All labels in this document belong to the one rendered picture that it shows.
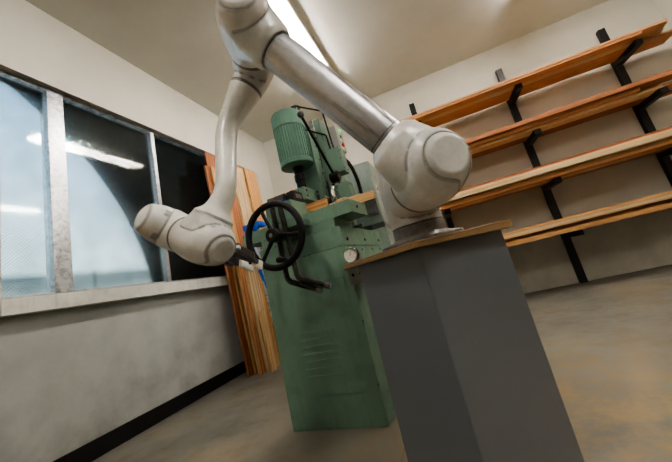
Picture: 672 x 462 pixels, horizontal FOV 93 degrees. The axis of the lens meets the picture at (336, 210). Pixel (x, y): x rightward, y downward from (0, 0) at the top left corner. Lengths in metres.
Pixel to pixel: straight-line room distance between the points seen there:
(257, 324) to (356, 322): 1.65
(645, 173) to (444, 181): 3.64
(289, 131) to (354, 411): 1.31
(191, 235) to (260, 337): 2.19
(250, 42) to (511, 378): 1.01
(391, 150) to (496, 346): 0.52
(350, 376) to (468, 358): 0.71
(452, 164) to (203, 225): 0.57
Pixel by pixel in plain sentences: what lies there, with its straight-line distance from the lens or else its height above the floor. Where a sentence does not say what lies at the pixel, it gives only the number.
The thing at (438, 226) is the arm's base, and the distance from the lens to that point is 0.92.
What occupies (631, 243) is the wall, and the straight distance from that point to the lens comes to 4.12.
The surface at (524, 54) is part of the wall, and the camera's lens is 4.47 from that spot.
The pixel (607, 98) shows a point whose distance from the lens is 3.83.
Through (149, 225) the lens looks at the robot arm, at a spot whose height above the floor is 0.81.
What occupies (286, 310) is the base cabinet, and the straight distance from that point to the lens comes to 1.52.
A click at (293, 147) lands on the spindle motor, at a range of 1.67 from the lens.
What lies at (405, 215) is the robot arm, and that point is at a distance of 0.90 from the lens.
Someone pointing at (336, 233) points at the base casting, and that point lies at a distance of 1.38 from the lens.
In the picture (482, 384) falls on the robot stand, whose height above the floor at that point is 0.28.
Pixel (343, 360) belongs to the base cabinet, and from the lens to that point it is 1.44.
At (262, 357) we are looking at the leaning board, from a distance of 2.96.
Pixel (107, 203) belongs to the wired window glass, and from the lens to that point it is 2.67.
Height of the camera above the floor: 0.57
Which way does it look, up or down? 12 degrees up
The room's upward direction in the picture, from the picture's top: 14 degrees counter-clockwise
